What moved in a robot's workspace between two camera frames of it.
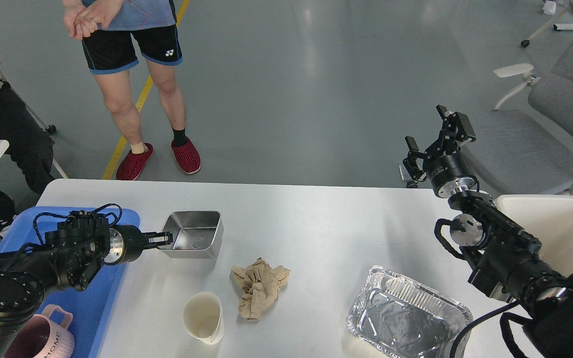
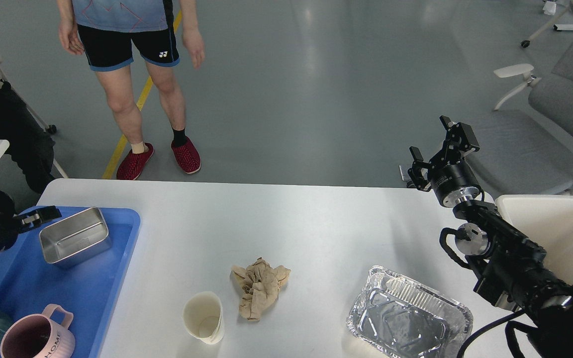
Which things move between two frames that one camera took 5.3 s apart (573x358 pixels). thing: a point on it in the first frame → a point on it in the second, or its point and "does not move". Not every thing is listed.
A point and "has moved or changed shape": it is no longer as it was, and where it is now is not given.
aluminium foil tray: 397,317 does not move
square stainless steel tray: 195,234 has moved or changed shape
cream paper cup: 202,313 does not move
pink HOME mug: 42,337 does not move
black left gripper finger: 161,238 → 30,219
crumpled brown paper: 259,283 does not move
